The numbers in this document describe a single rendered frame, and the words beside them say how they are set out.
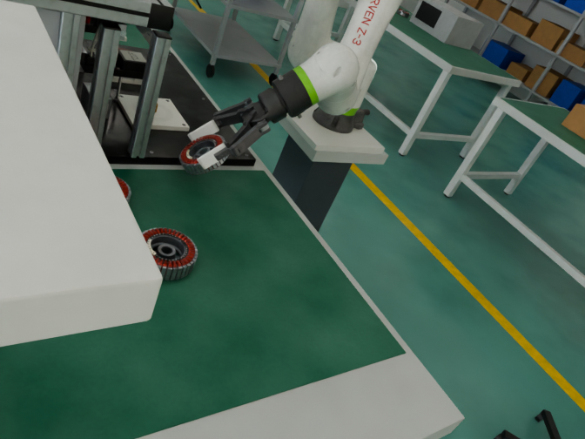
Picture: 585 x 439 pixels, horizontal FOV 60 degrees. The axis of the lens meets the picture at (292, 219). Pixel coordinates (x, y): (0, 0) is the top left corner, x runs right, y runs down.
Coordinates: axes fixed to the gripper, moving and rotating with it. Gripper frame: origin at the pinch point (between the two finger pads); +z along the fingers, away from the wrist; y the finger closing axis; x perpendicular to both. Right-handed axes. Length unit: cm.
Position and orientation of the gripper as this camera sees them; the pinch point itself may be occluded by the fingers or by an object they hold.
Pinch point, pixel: (202, 147)
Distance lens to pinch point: 116.6
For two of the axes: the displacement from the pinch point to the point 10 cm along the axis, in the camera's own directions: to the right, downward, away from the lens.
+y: -3.3, -5.7, 7.5
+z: -8.6, 5.1, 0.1
